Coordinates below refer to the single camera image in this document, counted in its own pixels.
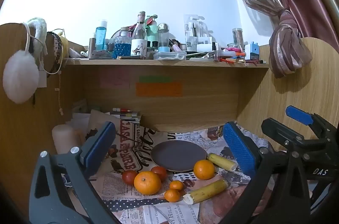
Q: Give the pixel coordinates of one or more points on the striped sheer curtain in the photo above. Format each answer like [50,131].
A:
[286,36]

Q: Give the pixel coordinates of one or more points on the orange sticky note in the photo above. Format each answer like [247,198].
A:
[159,89]

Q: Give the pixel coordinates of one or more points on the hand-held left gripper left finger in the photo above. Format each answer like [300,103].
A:
[102,144]

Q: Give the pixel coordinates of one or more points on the clear bottle with silver cap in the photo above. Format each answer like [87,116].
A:
[163,38]

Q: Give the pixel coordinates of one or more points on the dark round plate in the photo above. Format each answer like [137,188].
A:
[178,155]

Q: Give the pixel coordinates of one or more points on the white mug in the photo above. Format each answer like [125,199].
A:
[62,139]

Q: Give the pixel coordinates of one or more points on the white fluffy earmuffs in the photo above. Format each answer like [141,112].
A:
[20,78]

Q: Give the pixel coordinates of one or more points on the blue and white box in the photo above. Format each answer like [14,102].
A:
[251,50]

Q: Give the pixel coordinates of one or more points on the stack of books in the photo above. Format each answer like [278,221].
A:
[128,116]

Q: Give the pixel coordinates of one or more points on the small white box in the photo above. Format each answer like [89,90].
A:
[205,47]

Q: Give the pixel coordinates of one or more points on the large orange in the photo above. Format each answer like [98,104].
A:
[147,183]

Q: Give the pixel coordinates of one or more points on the medium orange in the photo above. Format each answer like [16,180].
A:
[204,169]

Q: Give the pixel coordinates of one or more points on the lace headband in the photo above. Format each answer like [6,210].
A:
[57,52]

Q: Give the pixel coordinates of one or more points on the red and white pen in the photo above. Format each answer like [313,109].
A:
[121,109]

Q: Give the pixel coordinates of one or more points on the green pump bottle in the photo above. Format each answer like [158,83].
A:
[152,30]

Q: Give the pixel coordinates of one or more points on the dark chestnut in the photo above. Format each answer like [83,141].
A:
[188,183]

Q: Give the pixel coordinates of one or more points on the green sticky note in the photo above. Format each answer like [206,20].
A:
[155,79]

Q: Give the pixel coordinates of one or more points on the blue liquid bottle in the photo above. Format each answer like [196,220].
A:
[101,36]

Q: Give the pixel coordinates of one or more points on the clear plastic box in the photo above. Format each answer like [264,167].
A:
[169,55]

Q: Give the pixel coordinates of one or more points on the clear blister package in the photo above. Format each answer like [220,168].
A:
[194,32]

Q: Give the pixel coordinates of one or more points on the cut banana piece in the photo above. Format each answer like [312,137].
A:
[205,191]
[222,161]

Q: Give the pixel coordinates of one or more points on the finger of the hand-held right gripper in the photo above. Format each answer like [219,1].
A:
[299,114]
[280,134]

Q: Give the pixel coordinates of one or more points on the wooden desk shelf unit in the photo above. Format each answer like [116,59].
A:
[212,97]

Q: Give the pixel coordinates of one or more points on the white papers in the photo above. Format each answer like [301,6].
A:
[78,118]

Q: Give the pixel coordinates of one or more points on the glass jar of sticks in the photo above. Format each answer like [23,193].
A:
[237,35]

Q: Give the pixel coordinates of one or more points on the beige printed paper sheet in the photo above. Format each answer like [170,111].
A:
[127,150]

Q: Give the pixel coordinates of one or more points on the red tomato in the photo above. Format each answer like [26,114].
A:
[159,172]
[129,177]

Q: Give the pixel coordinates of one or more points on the printed newspaper tablecloth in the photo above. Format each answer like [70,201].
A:
[132,213]

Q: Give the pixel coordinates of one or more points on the clear bottle with cartoon label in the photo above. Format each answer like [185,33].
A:
[139,38]

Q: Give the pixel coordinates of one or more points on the glass bottle with blue beads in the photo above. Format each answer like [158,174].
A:
[122,46]

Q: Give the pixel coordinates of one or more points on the small mandarin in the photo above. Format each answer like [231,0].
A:
[176,185]
[172,195]

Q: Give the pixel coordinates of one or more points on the white paper tag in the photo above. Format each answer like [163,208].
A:
[43,78]

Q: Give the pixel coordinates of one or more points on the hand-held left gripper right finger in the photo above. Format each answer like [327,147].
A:
[238,150]

